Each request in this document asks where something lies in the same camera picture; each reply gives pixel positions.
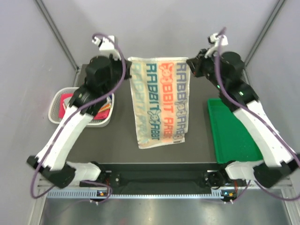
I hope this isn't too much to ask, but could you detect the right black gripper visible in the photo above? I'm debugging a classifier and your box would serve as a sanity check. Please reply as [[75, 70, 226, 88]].
[[187, 47, 225, 90]]

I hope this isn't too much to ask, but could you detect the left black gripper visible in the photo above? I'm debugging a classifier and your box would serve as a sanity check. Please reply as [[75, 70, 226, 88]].
[[103, 51, 132, 97]]

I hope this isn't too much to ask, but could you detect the orange white patterned towel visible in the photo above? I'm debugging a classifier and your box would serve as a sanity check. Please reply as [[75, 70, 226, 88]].
[[99, 95, 112, 113]]

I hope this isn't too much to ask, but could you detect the white letter print towel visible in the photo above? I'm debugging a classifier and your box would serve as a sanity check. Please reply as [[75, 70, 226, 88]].
[[128, 57, 191, 149]]

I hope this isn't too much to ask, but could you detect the pink microfiber towel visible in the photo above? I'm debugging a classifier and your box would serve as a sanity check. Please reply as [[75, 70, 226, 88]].
[[58, 93, 112, 120]]

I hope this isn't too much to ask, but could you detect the white waffle towel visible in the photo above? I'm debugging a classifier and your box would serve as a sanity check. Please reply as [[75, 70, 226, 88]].
[[63, 97, 71, 106]]

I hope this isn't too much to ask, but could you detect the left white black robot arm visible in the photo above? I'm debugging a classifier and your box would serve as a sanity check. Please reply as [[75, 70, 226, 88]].
[[27, 53, 130, 188]]

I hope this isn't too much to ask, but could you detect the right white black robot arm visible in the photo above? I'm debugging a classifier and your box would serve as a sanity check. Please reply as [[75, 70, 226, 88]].
[[218, 52, 298, 188]]

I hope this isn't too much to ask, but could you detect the white perforated basket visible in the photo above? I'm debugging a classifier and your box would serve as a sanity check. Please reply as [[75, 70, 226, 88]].
[[48, 87, 115, 128]]

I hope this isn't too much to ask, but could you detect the green plastic tray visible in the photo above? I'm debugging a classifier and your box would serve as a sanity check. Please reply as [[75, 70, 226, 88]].
[[207, 98, 263, 164]]

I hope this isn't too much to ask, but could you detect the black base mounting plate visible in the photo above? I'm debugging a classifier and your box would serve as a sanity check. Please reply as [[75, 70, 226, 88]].
[[79, 170, 247, 188]]

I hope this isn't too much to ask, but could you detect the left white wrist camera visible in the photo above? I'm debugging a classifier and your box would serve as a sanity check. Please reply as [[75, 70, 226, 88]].
[[92, 36, 115, 51]]

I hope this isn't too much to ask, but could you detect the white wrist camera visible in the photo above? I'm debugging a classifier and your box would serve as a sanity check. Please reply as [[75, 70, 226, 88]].
[[204, 33, 228, 58], [92, 36, 115, 51]]

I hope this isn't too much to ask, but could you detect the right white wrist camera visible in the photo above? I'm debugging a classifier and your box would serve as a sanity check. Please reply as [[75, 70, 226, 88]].
[[204, 33, 228, 58]]

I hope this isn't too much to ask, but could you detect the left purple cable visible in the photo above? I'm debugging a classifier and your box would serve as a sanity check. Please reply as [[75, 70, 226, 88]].
[[30, 33, 127, 204]]

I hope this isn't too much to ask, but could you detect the purple cable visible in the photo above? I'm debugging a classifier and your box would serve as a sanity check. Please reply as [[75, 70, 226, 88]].
[[30, 33, 127, 204], [214, 27, 300, 204]]

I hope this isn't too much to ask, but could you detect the white slotted cable duct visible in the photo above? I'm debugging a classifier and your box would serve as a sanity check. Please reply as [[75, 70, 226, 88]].
[[47, 189, 234, 199]]

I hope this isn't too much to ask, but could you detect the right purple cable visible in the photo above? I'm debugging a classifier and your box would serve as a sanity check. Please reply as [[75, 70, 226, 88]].
[[214, 27, 300, 204]]

